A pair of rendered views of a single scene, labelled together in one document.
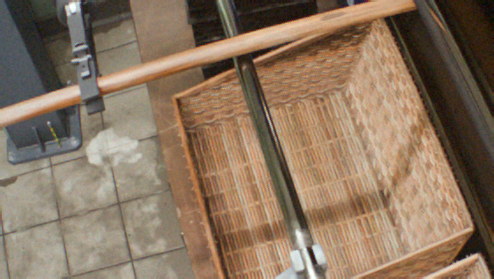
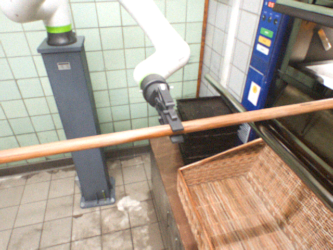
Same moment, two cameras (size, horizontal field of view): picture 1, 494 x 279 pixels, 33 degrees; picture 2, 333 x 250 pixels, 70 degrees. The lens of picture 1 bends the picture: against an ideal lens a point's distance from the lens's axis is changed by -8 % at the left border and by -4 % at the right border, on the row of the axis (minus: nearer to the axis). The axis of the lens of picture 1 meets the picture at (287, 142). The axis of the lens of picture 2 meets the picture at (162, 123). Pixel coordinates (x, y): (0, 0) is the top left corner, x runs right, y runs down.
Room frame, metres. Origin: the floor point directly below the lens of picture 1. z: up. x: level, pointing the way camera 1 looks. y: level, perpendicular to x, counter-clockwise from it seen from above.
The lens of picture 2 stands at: (0.30, 0.36, 1.56)
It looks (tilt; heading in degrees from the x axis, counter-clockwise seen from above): 35 degrees down; 356
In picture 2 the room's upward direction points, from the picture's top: straight up
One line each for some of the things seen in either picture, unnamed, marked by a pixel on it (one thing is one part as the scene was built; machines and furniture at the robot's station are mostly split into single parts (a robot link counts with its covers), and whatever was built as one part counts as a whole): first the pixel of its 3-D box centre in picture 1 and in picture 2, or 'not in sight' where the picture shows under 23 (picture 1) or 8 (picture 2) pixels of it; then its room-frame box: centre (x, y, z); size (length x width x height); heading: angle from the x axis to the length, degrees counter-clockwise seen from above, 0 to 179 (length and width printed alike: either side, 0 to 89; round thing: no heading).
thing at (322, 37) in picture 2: not in sight; (322, 39); (1.25, -0.36, 1.28); 0.09 x 0.02 x 0.09; 100
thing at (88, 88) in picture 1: (87, 80); (174, 122); (0.80, 0.30, 1.21); 0.07 x 0.03 x 0.01; 11
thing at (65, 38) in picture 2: not in sight; (62, 33); (1.63, 0.81, 1.23); 0.26 x 0.15 x 0.06; 7
